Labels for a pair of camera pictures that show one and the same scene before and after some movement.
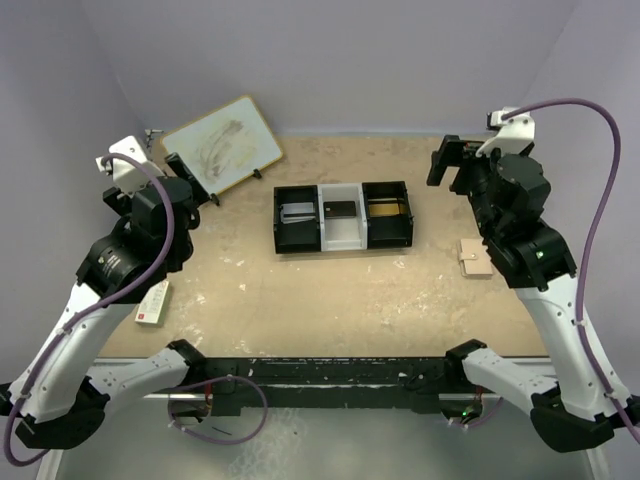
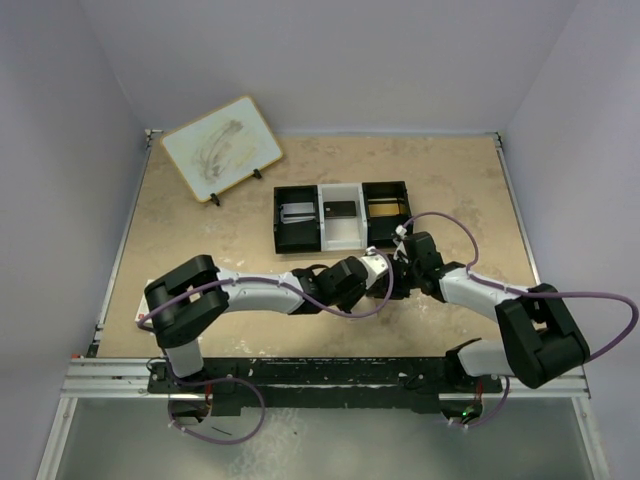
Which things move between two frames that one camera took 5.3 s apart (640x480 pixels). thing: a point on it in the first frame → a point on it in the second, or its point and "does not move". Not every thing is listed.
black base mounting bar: x=399 y=384 does not move
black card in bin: x=337 y=209 does not move
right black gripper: x=454 y=163 → x=407 y=279
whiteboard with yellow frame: x=224 y=146 does not move
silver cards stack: x=296 y=212 does not move
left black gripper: x=187 y=176 → x=395 y=288
